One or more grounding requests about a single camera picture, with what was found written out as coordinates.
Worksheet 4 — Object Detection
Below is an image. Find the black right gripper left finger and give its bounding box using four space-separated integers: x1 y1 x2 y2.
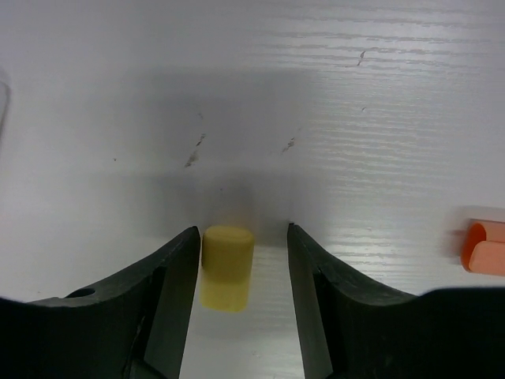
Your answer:
1 227 200 378

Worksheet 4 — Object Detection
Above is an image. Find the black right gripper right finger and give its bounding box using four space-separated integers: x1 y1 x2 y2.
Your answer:
287 224 504 378

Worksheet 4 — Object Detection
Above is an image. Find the yellow highlighter cap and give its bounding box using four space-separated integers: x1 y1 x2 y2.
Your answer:
200 225 255 313

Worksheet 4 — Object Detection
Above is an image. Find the orange highlighter cap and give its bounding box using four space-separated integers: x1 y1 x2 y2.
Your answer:
460 205 504 276

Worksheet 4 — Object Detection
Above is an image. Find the orange tip clear highlighter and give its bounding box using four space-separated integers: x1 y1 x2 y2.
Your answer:
0 76 11 133

